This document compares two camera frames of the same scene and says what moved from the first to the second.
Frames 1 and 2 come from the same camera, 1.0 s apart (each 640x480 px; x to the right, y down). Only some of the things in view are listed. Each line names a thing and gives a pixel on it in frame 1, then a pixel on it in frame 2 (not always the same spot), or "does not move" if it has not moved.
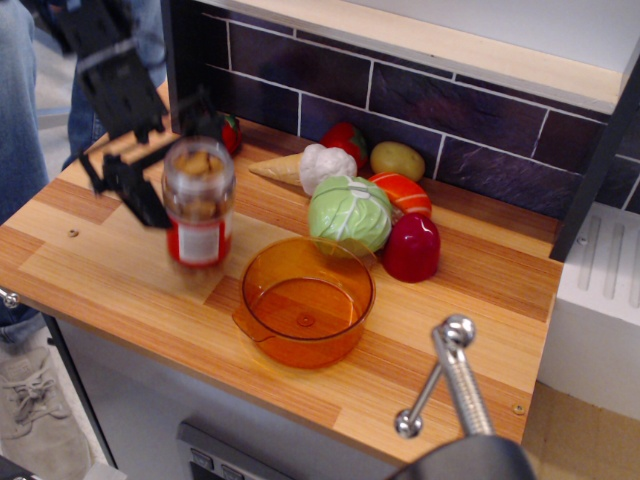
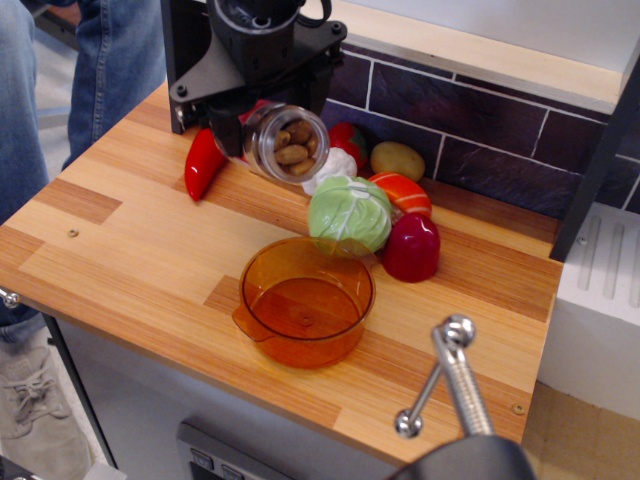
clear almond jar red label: x=198 y=182 -> x=287 y=142
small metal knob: x=10 y=299 does not move
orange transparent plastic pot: x=305 y=300 does not move
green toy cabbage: x=351 y=208 does not move
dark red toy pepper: x=412 y=246 does not move
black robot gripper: x=128 y=103 -> x=227 y=53
